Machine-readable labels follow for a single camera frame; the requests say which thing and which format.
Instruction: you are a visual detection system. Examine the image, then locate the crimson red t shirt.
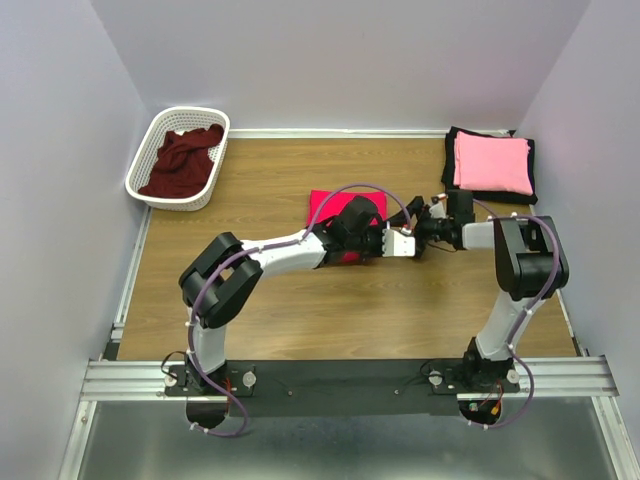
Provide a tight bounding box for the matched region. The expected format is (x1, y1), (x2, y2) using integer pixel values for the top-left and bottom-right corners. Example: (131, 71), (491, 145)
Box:
(308, 190), (387, 268)

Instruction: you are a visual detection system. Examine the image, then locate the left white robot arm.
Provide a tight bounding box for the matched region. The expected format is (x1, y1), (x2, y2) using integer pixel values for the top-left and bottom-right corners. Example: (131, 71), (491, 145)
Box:
(178, 191), (387, 395)

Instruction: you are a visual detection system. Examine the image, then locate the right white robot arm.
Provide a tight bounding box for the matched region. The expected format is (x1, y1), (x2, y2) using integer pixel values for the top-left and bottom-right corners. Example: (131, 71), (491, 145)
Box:
(386, 189), (569, 393)

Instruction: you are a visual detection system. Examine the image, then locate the folded black t shirt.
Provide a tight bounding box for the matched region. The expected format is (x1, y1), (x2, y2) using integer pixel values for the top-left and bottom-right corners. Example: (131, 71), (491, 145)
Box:
(441, 127), (538, 205)

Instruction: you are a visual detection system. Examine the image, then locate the folded pink t shirt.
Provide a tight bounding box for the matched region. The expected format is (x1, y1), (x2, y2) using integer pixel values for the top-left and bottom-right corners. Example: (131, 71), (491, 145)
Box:
(453, 132), (534, 196)

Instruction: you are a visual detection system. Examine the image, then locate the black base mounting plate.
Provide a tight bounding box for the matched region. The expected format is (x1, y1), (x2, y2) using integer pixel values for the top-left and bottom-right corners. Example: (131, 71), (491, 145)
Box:
(165, 358), (520, 418)

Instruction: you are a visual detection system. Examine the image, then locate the dark maroon t shirt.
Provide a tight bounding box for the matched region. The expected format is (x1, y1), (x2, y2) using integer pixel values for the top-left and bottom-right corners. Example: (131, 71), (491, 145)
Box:
(138, 124), (225, 199)

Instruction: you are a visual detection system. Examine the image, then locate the white plastic laundry basket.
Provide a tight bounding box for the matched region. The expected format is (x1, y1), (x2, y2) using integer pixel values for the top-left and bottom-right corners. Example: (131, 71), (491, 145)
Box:
(125, 106), (230, 211)

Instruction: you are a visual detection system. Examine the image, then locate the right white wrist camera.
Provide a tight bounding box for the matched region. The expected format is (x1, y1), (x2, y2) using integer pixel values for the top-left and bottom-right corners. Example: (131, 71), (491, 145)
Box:
(429, 193), (447, 217)

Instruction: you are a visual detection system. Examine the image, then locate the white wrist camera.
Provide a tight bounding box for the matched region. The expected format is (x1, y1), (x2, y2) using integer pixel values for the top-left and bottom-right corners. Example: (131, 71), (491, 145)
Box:
(429, 193), (447, 217)
(381, 223), (416, 258)

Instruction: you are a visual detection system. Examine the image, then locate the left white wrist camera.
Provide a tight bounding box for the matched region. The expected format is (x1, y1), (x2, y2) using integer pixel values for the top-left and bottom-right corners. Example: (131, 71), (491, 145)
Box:
(381, 223), (416, 258)

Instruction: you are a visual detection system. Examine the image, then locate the aluminium frame rail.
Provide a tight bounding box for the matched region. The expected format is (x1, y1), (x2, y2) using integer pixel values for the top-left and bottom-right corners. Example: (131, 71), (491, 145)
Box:
(80, 357), (619, 402)

